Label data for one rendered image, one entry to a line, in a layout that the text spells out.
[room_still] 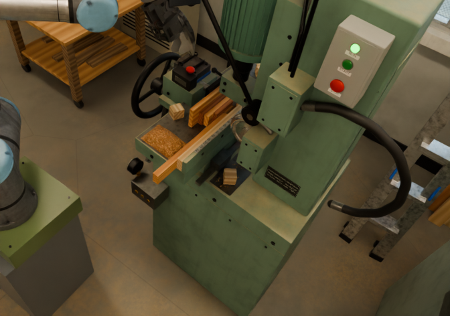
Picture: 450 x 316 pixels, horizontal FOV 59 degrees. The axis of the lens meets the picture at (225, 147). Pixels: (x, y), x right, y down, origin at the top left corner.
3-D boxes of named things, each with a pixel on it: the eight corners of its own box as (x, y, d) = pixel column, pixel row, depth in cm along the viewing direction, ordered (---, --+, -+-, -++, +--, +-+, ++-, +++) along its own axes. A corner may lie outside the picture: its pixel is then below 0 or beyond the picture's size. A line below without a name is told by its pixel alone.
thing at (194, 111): (226, 94, 145) (228, 77, 139) (229, 96, 144) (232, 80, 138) (187, 125, 133) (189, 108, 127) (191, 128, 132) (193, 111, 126)
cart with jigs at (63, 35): (92, 30, 300) (80, -56, 251) (150, 65, 285) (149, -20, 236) (16, 71, 262) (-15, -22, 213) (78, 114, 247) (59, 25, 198)
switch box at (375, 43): (324, 74, 92) (351, 13, 80) (363, 96, 89) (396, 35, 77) (312, 87, 89) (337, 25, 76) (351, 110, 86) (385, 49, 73)
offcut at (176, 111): (183, 117, 135) (184, 109, 132) (173, 120, 133) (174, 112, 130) (179, 110, 136) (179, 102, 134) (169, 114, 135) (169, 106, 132)
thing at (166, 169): (266, 81, 153) (268, 73, 150) (270, 84, 152) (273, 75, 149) (152, 181, 117) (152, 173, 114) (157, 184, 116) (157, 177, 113)
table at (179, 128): (222, 56, 168) (224, 44, 163) (282, 92, 159) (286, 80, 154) (114, 134, 134) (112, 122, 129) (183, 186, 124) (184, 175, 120)
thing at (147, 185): (145, 179, 160) (145, 167, 153) (168, 197, 156) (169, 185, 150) (130, 192, 155) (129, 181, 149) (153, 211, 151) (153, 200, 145)
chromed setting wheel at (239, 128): (231, 131, 126) (238, 103, 116) (263, 152, 122) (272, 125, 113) (226, 136, 124) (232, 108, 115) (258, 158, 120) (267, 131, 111)
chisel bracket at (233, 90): (230, 85, 136) (234, 65, 129) (264, 106, 131) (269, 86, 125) (216, 96, 131) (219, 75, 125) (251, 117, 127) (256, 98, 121)
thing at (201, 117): (230, 95, 145) (232, 84, 141) (234, 98, 144) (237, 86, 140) (197, 122, 134) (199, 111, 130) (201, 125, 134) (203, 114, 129)
